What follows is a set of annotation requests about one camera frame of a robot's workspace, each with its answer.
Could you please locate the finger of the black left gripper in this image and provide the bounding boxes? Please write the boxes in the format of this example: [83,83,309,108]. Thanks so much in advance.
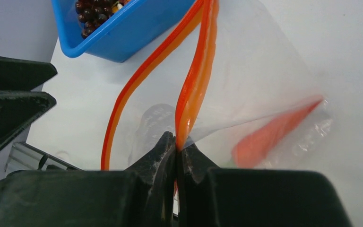
[0,91,57,151]
[0,56,58,91]

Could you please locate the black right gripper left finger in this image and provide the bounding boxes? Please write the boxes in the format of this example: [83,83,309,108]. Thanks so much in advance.
[0,131,175,227]

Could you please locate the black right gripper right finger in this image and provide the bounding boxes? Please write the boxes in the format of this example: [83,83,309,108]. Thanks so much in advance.
[176,145,352,227]

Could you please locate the orange toy carrot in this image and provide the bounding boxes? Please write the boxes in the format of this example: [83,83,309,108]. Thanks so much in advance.
[220,98,333,168]

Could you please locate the dark purple toy grapes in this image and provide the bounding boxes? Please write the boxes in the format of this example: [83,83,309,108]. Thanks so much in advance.
[74,0,129,39]

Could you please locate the blue plastic bin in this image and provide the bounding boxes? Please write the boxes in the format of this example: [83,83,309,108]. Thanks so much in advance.
[51,0,194,62]

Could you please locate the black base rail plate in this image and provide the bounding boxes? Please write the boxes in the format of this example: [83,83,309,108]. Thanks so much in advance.
[4,142,79,176]

